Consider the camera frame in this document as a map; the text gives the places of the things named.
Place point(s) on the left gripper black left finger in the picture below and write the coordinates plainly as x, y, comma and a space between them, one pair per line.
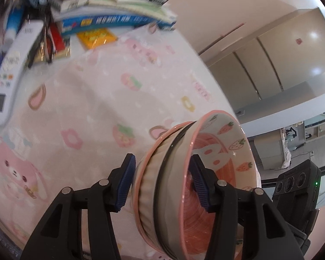
58, 233

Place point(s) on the white air conditioner remote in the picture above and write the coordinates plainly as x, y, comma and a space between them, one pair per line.
13, 65

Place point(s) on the green white notebook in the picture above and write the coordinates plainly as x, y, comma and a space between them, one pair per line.
98, 7

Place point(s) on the red broom with dustpan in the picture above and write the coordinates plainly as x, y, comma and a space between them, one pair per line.
220, 38

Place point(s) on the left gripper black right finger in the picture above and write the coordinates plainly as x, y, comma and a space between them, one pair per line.
266, 233

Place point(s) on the red snack packet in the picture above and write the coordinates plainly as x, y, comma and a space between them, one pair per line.
60, 47

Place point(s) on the bathroom mirror cabinet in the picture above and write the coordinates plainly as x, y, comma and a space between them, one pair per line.
306, 131

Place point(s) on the pink towel on vanity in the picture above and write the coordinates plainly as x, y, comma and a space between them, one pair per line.
286, 152

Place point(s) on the pink strawberry bunny bowl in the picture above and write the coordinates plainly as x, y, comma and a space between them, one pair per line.
183, 226

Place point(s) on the beige three-door refrigerator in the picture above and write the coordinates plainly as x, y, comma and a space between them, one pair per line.
275, 58

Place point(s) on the blue textbook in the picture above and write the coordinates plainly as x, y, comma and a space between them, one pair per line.
78, 24

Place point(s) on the beige bathroom vanity cabinet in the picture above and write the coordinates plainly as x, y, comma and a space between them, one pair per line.
269, 149

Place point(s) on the pink cartoon tablecloth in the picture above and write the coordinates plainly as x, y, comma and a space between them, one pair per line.
77, 126

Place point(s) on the blue white tube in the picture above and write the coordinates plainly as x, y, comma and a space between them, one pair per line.
13, 25

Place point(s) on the yellow orange snack packet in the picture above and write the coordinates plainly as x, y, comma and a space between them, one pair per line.
97, 37

